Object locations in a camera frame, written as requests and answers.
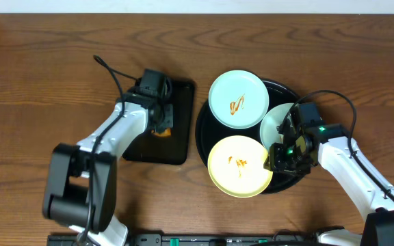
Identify light blue plate top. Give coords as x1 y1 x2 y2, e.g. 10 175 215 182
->
208 70 270 129

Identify yellow plate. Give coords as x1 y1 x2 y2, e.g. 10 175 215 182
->
207 135 273 198

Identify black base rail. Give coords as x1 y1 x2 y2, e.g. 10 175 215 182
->
46 232 321 246

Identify black round tray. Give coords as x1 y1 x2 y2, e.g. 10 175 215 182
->
195 79 304 195

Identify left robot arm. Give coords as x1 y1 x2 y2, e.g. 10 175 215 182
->
42 93 173 245

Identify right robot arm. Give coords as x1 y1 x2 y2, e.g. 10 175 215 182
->
261 122 394 245

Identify black rectangular water tray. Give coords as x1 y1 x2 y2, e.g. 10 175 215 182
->
122 79 195 165

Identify light blue plate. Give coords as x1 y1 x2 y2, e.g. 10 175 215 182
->
260 103 293 150
208 70 270 129

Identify orange green sponge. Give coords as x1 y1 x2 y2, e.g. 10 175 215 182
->
151 128 172 137

